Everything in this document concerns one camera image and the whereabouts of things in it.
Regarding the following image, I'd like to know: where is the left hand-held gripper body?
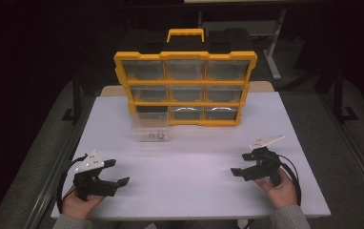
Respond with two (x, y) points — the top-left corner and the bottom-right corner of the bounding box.
(72, 150), (121, 202)

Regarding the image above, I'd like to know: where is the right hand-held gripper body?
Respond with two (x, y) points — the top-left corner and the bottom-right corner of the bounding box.
(241, 135), (285, 187)

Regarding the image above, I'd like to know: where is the single clear plastic drawer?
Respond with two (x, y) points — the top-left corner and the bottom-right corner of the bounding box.
(131, 114), (170, 142)

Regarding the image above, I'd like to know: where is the person's left hand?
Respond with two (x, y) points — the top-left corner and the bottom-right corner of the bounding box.
(61, 190), (107, 220)

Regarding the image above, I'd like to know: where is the person's right hand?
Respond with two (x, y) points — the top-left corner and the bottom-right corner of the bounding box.
(254, 168), (298, 210)

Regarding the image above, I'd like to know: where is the black metal stand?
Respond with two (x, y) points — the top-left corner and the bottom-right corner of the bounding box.
(333, 63), (359, 125)
(61, 74), (84, 125)

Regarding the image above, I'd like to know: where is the yellow black organizer cabinet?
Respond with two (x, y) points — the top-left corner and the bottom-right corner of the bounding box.
(112, 28), (259, 128)

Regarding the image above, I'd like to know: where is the white metal stand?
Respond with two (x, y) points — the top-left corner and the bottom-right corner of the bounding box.
(262, 9), (288, 81)

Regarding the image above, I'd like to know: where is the grid of clear cabinet drawers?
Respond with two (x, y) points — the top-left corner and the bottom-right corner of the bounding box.
(121, 59), (251, 121)

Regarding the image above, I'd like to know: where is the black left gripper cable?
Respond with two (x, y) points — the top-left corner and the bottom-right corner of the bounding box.
(56, 153), (89, 214)

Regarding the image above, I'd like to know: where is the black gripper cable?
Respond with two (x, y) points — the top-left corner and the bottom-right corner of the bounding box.
(56, 153), (89, 214)
(277, 154), (302, 207)

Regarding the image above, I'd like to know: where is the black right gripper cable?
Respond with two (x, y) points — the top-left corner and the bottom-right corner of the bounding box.
(277, 154), (302, 207)

